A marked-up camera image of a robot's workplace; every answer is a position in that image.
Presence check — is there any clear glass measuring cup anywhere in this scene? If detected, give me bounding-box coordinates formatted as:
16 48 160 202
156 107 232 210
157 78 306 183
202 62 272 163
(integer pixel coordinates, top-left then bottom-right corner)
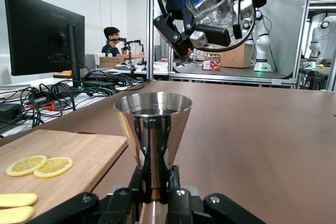
185 0 234 35

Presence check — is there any orange black hand tool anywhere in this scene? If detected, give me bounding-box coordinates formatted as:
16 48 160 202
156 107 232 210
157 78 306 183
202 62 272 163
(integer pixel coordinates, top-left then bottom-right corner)
27 97 69 111

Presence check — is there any large cardboard box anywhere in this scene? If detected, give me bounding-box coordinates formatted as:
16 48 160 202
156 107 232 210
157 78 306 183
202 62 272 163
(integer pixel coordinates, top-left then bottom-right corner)
219 43 254 69

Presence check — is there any small cardboard box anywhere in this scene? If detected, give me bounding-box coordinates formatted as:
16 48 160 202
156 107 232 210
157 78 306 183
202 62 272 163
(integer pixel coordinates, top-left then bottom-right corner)
98 56 125 69

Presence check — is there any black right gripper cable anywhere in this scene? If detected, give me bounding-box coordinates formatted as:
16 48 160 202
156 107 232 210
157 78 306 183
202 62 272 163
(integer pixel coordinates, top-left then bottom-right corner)
194 8 257 53

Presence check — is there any steel hourglass jigger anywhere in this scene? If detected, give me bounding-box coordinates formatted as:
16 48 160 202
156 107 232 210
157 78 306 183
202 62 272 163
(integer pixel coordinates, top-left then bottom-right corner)
113 92 193 224

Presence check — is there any black computer monitor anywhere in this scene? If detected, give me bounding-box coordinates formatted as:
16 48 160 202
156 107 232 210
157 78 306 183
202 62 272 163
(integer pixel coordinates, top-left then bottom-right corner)
3 0 86 89

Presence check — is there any red snack box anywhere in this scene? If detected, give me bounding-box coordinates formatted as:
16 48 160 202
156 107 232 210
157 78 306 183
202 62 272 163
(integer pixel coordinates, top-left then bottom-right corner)
202 60 222 72

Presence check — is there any yellow plastic knife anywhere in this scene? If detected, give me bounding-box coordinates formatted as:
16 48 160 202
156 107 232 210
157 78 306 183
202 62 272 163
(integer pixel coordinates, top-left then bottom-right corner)
0 206 35 224

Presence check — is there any brown table mat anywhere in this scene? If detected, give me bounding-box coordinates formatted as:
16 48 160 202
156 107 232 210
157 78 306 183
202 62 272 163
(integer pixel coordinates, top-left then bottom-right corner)
0 80 336 224

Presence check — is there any seated person dark shirt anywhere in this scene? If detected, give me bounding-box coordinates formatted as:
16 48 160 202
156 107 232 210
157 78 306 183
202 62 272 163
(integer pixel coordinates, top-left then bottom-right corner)
101 26 146 58

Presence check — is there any wooden cutting board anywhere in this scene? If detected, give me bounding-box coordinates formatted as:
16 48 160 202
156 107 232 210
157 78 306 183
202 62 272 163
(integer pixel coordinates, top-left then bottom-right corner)
0 129 129 220

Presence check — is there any teal cable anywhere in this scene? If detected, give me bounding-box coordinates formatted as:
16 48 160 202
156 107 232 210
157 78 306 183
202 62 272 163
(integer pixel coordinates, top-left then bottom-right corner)
77 86 117 97

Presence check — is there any aluminium frame post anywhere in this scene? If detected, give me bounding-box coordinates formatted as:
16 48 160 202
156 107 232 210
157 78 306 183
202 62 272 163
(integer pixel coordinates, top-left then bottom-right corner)
296 0 316 89
146 0 156 81

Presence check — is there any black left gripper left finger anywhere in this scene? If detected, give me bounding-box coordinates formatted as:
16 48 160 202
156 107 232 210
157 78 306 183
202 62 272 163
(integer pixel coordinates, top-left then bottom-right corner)
26 166 148 224

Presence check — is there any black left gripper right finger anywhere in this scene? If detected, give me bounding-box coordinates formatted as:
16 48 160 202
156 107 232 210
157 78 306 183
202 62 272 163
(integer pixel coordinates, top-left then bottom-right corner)
165 165 266 224

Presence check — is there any black device box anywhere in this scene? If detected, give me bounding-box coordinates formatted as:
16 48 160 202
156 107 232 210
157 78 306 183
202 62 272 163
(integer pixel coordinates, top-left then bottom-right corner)
0 102 27 123

